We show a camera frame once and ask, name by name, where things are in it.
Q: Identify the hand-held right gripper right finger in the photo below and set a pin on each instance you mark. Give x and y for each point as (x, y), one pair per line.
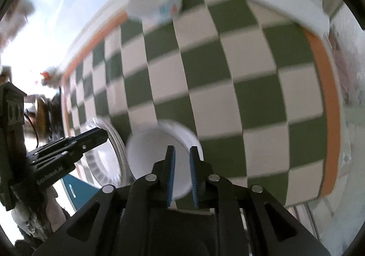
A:
(194, 176)

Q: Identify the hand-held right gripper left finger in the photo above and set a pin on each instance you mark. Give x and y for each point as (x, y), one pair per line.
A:
(170, 176)

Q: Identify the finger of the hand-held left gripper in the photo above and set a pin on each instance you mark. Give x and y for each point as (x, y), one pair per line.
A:
(91, 135)

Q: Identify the plain white bowl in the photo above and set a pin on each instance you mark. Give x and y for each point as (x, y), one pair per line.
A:
(148, 153)

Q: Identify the black striped white plate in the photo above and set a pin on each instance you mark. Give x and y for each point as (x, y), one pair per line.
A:
(99, 167)

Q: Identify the green white checkered cloth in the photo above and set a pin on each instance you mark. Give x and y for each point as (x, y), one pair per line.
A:
(228, 87)

